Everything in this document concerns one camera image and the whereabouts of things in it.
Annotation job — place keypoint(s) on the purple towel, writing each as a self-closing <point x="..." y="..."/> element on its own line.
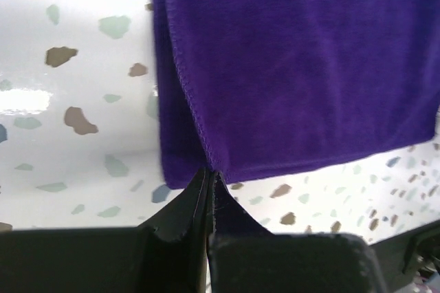
<point x="258" y="88"/>

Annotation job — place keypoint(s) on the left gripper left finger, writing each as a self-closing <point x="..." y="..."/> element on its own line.
<point x="165" y="253"/>

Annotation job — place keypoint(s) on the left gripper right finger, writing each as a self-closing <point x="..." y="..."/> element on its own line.
<point x="246" y="257"/>

